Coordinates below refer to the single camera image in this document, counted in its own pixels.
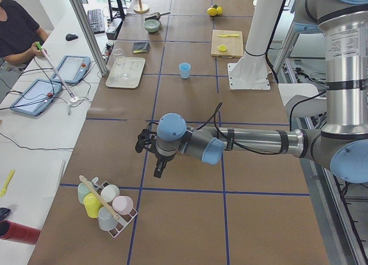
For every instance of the blue teach pendant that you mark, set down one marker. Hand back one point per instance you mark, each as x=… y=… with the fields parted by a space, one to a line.
x=37 y=97
x=73 y=68

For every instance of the green cup in rack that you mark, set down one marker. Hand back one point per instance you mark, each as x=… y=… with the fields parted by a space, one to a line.
x=82 y=191

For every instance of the yellow tool on desk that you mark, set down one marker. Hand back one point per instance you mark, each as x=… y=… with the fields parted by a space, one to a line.
x=6 y=183

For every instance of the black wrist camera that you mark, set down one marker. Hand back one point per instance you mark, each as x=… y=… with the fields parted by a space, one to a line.
x=146 y=140

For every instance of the black computer mouse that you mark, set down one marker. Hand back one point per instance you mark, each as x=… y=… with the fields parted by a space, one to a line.
x=71 y=36

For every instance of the white chair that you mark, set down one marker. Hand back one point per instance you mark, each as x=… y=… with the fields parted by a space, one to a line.
x=294 y=100

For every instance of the pink cup in rack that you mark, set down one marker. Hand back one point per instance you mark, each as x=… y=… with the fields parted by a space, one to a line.
x=123 y=205

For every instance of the metal rod green tip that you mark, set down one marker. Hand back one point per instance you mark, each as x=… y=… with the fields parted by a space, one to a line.
x=74 y=98

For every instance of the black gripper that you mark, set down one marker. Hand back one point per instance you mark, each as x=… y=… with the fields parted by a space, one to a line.
x=161 y=157

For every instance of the grey folded cloth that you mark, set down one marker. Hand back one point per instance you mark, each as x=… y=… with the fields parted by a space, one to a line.
x=140 y=47

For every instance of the green bowl with ice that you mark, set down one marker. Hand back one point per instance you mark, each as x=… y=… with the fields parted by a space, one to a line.
x=151 y=26

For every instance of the wooden mug tree stand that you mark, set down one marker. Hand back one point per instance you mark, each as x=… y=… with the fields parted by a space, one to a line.
x=141 y=8

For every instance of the white cup in rack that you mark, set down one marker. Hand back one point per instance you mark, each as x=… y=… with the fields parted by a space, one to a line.
x=109 y=193

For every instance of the wooden cutting board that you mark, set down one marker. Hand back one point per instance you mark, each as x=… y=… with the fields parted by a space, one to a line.
x=235 y=46

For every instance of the steel ice scoop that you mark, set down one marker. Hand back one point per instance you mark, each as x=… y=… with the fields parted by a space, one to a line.
x=156 y=16

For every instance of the cream bear tray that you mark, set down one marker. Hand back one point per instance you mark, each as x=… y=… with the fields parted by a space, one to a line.
x=134 y=66

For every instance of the far blue teach pendant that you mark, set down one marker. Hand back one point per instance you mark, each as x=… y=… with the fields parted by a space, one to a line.
x=73 y=68

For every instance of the black keyboard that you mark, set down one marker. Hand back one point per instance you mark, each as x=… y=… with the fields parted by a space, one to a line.
x=95 y=19

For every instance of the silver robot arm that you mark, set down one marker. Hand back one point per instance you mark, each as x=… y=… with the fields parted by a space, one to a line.
x=340 y=145

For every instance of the red bottle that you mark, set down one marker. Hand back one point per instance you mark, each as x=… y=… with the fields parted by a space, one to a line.
x=16 y=232

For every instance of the grey-blue cup in rack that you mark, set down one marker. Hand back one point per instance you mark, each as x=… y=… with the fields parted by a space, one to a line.
x=106 y=220

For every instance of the near blue teach pendant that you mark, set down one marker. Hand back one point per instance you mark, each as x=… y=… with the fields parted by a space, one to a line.
x=37 y=97

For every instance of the yellow lemon slice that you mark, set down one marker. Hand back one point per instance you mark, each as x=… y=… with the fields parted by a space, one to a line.
x=222 y=48

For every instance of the seated person black shirt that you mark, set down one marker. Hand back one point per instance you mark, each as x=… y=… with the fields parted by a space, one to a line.
x=20 y=34

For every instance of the clear wine glass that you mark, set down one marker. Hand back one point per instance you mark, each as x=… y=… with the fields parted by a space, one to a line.
x=120 y=59

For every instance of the blue plastic cup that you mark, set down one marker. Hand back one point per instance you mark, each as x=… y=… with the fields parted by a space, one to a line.
x=184 y=70

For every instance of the yellow plastic knife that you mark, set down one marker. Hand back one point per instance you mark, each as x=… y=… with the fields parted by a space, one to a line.
x=228 y=35

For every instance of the yellow cup in rack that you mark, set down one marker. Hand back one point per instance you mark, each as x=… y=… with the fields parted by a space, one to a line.
x=92 y=205

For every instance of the aluminium frame post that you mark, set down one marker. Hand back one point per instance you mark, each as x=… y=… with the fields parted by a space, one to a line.
x=80 y=13

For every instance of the white cup rack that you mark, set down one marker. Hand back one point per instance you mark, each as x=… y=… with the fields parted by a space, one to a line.
x=123 y=220

